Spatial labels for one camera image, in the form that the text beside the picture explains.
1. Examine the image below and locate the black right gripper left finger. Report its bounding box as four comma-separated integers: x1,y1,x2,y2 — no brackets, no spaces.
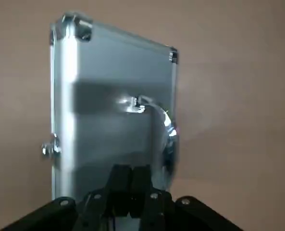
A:
0,164,133,231

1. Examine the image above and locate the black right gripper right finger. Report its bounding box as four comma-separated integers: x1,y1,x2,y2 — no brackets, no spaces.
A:
130,164,244,231

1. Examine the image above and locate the aluminium medical kit case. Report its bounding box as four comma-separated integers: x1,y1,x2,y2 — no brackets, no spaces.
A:
41,11,181,202

